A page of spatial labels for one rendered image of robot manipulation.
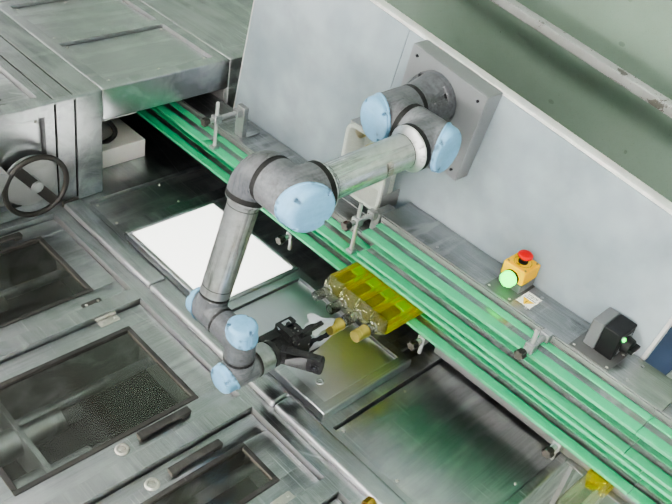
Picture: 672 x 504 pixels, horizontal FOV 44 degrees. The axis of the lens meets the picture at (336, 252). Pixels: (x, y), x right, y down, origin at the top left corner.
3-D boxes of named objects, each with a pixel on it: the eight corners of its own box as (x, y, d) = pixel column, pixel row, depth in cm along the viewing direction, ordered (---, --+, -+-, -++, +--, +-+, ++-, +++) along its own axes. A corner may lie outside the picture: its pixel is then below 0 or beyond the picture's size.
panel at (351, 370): (213, 206, 278) (124, 238, 257) (213, 198, 276) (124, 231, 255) (410, 366, 233) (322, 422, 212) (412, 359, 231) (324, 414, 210)
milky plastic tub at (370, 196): (355, 177, 257) (334, 185, 251) (368, 113, 243) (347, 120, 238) (395, 205, 248) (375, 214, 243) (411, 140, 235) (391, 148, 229)
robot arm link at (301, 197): (428, 97, 204) (249, 164, 173) (474, 125, 196) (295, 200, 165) (419, 139, 212) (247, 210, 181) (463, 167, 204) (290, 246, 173)
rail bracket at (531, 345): (540, 333, 208) (509, 354, 200) (550, 311, 204) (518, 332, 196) (553, 342, 206) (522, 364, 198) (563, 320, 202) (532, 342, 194)
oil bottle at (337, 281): (371, 266, 246) (319, 292, 232) (375, 251, 242) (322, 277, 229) (385, 276, 243) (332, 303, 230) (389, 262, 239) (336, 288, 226)
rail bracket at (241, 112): (250, 132, 283) (196, 148, 269) (255, 87, 272) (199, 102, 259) (259, 138, 280) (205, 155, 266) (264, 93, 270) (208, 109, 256)
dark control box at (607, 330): (599, 328, 210) (582, 342, 205) (611, 305, 206) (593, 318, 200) (627, 347, 206) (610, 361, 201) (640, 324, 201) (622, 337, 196)
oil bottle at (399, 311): (415, 299, 237) (362, 328, 224) (419, 284, 233) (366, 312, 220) (429, 310, 234) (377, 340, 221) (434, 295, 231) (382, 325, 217)
